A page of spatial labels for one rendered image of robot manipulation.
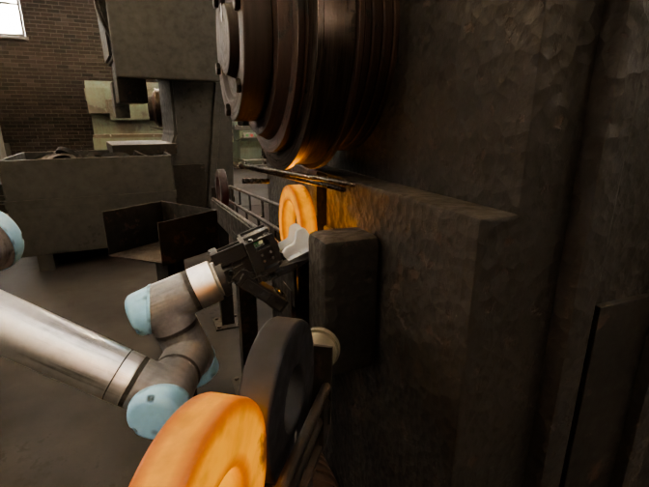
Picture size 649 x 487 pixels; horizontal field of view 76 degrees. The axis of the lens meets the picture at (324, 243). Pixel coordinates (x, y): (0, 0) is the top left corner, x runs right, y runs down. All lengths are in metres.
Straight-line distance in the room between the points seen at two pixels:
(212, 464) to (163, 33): 3.31
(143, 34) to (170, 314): 2.87
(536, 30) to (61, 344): 0.69
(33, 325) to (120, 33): 2.89
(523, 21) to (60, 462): 1.56
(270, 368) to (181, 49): 3.21
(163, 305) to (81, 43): 10.39
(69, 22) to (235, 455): 10.91
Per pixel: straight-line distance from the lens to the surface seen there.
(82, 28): 11.05
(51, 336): 0.68
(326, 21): 0.67
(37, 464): 1.63
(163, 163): 3.22
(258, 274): 0.74
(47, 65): 11.05
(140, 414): 0.65
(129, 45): 3.42
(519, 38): 0.55
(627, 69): 0.58
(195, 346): 0.75
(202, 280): 0.73
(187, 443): 0.27
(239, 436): 0.32
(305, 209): 0.82
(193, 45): 3.51
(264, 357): 0.39
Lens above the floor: 0.98
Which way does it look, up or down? 16 degrees down
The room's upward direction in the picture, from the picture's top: straight up
